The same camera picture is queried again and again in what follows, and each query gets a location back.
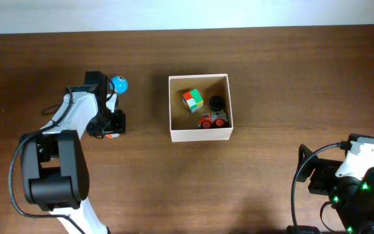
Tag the black round cap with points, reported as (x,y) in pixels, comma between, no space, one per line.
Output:
(216,103)

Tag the blue eyeball ball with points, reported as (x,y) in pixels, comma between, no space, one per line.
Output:
(119,85)

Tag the red grey toy truck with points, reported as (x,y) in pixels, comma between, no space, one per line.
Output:
(211,120)

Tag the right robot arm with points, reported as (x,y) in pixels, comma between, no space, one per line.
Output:
(351,197)

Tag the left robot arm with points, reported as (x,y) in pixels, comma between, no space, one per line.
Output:
(54,172)

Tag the pink cardboard box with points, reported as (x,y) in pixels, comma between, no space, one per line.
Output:
(184,125)

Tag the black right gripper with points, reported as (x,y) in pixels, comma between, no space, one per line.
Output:
(317,175)

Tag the orange eyeball ball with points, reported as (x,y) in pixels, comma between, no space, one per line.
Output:
(113,135)

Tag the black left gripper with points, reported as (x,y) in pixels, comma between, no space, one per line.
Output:
(122,125)

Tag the colourful puzzle cube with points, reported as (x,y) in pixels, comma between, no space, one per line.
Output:
(193,100)

